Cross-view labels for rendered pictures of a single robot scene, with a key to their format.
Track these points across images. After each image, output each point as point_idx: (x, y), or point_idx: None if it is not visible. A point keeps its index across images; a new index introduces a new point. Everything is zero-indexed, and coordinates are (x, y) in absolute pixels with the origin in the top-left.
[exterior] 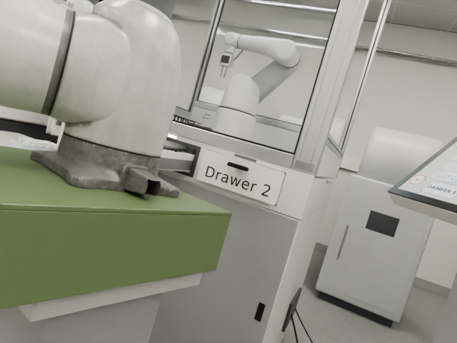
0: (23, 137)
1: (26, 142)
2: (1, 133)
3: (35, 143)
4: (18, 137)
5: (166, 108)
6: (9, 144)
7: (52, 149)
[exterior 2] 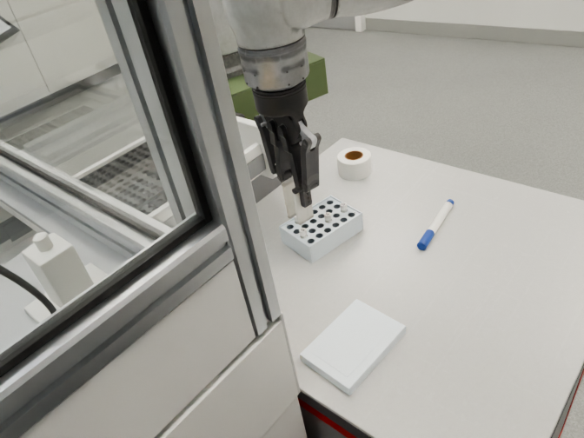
0: (396, 331)
1: (337, 220)
2: (495, 404)
3: (325, 227)
4: (443, 403)
5: None
6: (387, 269)
7: (294, 218)
